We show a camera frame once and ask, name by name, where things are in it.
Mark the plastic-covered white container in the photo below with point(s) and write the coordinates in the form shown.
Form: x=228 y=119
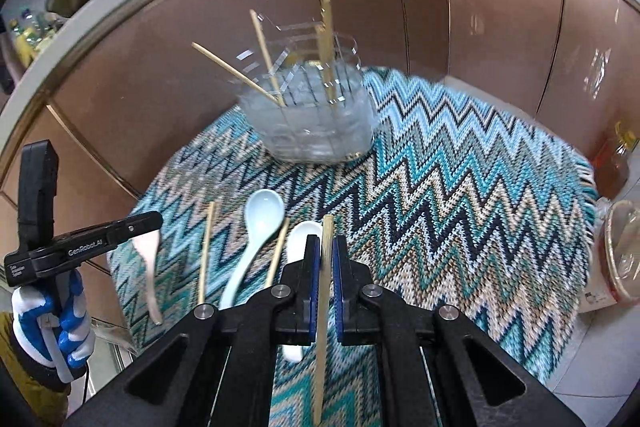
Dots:
x=617 y=257

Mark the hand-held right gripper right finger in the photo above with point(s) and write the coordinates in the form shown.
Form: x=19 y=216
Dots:
x=341 y=297

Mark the clear plastic utensil holder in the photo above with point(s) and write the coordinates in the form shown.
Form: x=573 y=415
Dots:
x=310 y=127

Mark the person's left hand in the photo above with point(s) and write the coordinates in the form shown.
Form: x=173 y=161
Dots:
x=30 y=312

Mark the zigzag patterned knit cloth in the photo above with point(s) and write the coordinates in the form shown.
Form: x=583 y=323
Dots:
x=450 y=232

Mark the cooking oil bottle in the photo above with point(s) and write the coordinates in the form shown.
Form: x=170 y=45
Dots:
x=27 y=39

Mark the pale white ceramic spoon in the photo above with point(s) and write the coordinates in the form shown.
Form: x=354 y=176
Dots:
x=262 y=212

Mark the wooden chopstick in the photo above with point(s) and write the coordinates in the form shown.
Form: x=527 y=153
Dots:
x=327 y=247
x=235 y=74
x=328 y=22
x=265 y=52
x=206 y=252
x=320 y=44
x=277 y=252

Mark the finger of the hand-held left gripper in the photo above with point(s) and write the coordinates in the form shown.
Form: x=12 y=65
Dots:
x=135 y=227

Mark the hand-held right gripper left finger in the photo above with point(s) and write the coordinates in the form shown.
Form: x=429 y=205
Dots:
x=313 y=297

